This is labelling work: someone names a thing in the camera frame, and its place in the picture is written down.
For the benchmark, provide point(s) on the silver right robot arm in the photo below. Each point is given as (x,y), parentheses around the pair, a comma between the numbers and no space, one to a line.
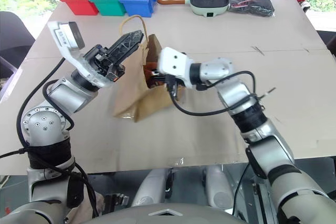
(273,150)

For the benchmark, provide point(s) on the silver robot right leg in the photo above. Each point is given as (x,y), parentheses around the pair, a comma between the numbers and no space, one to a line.
(219,187)

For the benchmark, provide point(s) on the mint green electric frying pan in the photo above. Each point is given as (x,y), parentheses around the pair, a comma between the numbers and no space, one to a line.
(208,5)

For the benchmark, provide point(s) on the black zip tie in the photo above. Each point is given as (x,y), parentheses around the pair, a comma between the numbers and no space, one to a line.
(267,92)

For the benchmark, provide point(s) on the black chair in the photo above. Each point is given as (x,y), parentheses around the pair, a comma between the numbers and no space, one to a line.
(13,40)

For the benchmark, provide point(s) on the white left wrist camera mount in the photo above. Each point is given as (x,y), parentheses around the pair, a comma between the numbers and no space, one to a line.
(65,37)

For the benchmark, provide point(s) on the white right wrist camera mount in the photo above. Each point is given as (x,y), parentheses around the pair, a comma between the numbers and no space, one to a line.
(173,62)

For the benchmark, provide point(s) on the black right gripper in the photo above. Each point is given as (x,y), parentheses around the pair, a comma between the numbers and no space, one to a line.
(173,82)

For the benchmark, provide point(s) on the silver robot leg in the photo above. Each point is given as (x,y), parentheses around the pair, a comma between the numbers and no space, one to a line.
(152,187)
(219,187)

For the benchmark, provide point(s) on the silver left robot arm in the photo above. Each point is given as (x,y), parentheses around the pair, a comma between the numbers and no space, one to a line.
(65,95)

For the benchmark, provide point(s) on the blue plastic bin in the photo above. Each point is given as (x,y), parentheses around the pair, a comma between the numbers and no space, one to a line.
(137,1)

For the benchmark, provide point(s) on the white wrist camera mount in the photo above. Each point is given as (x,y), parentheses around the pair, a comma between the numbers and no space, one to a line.
(173,62)
(65,37)

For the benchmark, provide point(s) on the black items in plastic bag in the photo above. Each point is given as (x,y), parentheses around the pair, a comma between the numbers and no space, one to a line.
(249,2)

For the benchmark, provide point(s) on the brown paper bag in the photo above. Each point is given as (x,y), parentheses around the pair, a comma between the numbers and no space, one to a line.
(136,95)

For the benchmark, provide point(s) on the silver robot left leg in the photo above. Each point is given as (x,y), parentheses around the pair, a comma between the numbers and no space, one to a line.
(152,187)

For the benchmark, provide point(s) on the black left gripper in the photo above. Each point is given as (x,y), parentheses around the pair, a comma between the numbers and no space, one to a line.
(101,60)

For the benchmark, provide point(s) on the silver robot torso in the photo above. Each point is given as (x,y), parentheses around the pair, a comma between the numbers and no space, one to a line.
(162,214)

